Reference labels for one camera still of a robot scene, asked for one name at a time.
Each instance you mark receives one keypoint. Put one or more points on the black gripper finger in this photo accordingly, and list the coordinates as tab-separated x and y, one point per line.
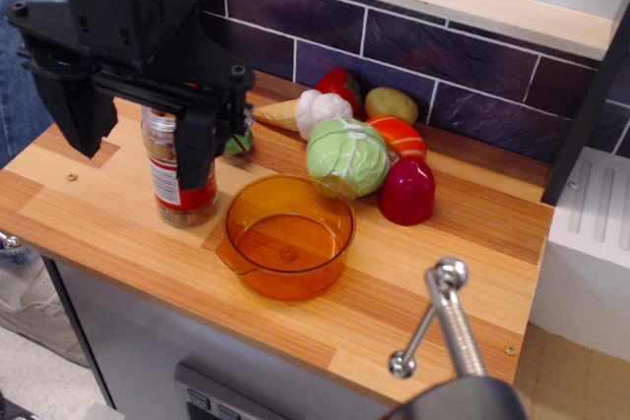
196	146
83	114

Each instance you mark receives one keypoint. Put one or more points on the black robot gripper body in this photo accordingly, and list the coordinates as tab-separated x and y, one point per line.
155	52

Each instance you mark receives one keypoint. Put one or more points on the clear almond jar red label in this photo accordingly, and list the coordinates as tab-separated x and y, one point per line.
177	207

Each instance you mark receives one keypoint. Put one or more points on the orange transparent plastic pot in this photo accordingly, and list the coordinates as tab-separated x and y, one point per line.
287	236

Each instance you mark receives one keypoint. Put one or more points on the red green toy strawberry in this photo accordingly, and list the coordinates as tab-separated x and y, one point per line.
239	144

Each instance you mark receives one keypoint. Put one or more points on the beige toy ice cream cone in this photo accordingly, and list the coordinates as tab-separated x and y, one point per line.
280	114

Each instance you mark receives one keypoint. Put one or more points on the person in blue jeans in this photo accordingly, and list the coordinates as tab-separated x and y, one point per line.
23	116

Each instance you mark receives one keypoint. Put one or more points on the white toy garlic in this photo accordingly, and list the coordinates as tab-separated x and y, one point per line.
315	107

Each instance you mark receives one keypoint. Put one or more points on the small silver knob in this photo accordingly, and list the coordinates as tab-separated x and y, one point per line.
9	242

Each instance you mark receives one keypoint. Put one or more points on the red toy bell pepper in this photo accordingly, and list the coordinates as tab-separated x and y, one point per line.
343	83

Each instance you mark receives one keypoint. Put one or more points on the green toy cabbage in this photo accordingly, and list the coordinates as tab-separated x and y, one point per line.
349	154

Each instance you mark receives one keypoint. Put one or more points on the yellow toy potato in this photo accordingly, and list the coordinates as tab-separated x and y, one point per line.
388	101

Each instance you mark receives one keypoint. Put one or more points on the orange toy salmon piece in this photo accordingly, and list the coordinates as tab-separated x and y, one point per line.
402	140

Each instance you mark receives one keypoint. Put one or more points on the dark red toy cup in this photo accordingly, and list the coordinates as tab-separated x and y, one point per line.
408	193

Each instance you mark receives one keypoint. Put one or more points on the grey control panel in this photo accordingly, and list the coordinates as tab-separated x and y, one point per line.
201	397

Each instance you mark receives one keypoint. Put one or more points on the black metal post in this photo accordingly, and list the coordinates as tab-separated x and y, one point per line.
588	113

